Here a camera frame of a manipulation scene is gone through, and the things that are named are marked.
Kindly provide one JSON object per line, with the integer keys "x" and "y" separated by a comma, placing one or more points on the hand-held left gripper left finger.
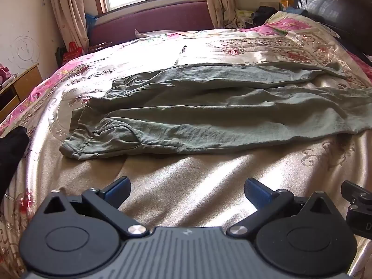
{"x": 117, "y": 191}

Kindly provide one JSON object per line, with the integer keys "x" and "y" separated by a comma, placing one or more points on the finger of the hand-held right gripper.
{"x": 355, "y": 192}

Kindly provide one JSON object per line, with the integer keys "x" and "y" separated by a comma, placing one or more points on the blue plastic bag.
{"x": 91, "y": 21}

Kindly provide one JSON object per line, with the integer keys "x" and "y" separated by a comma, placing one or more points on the red bag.
{"x": 71, "y": 53}

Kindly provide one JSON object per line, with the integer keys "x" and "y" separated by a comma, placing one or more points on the dark cloth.
{"x": 10, "y": 151}

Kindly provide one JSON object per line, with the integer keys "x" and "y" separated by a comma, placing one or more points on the pink cloth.
{"x": 3, "y": 74}

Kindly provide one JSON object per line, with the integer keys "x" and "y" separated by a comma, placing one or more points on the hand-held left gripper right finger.
{"x": 257, "y": 195}

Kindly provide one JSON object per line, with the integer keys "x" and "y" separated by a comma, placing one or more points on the wooden desk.
{"x": 20, "y": 90}

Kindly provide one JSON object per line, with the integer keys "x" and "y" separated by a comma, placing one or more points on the dark wooden headboard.
{"x": 334, "y": 5}

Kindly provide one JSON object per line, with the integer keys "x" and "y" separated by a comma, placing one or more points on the pile of dark clothes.
{"x": 263, "y": 14}

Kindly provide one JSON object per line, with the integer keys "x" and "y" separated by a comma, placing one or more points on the purple padded window bench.
{"x": 151, "y": 19}

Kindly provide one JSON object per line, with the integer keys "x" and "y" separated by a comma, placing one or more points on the green pants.
{"x": 203, "y": 113}

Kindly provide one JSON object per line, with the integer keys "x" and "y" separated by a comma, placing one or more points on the beige patterned curtain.
{"x": 219, "y": 0}
{"x": 68, "y": 11}

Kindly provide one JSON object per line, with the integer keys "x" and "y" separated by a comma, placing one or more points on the floral satin bedspread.
{"x": 189, "y": 186}

